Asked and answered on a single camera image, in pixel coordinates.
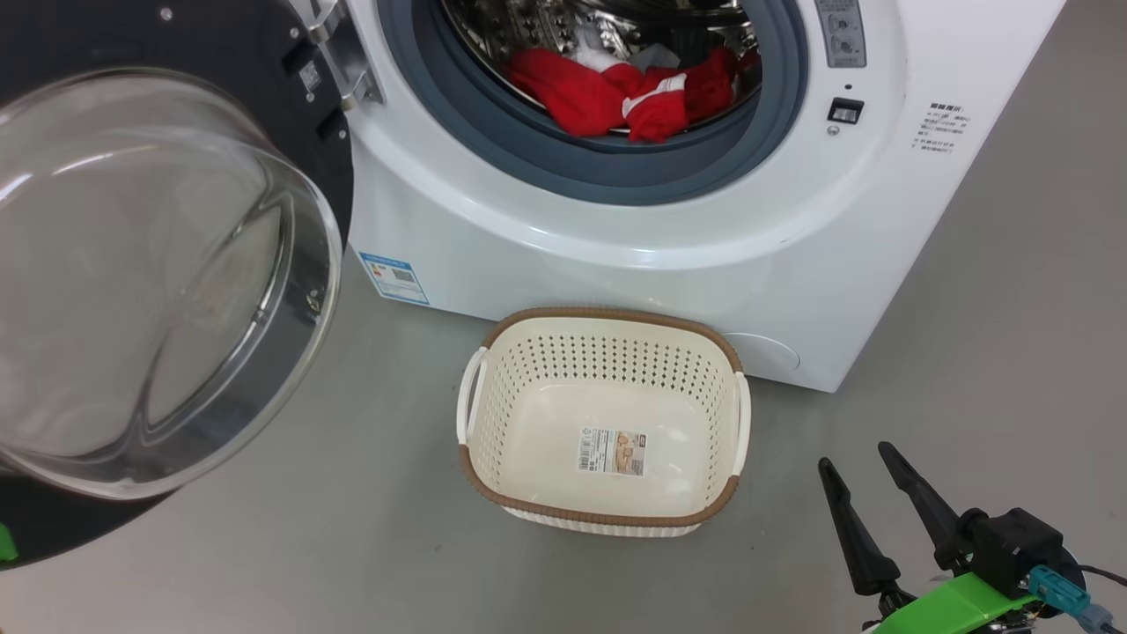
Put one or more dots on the red and white garment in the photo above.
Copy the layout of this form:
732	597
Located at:
581	101

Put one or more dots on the grey warning sticker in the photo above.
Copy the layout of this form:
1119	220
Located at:
841	31

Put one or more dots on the cream perforated laundry basket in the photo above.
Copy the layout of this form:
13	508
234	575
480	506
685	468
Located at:
546	423

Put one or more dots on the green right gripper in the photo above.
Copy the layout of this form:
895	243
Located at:
960	608

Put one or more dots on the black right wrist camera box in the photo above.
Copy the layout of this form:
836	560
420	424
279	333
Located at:
1021	546

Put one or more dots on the blue energy label sticker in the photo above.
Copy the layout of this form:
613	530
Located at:
394	277

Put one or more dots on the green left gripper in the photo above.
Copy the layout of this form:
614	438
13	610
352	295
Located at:
5	542

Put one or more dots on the round glass washing machine door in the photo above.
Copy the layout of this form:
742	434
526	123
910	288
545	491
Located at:
176	264

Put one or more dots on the white front-load washing machine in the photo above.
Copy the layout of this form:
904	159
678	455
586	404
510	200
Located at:
616	264

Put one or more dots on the round white filter cover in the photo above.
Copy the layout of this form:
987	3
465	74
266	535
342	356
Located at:
762	352

